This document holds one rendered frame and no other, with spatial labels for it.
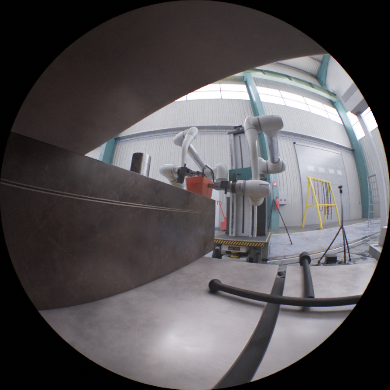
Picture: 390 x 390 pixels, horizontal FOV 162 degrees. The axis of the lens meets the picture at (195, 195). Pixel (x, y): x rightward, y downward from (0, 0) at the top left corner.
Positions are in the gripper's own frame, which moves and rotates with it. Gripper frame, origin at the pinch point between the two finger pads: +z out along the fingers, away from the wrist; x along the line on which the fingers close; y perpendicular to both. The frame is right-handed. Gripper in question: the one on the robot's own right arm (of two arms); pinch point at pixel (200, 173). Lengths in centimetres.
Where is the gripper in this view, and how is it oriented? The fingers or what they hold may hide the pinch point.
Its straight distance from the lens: 97.5
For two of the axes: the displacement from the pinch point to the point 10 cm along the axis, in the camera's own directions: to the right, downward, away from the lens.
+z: 8.5, 1.8, -4.9
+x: 4.7, 1.5, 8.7
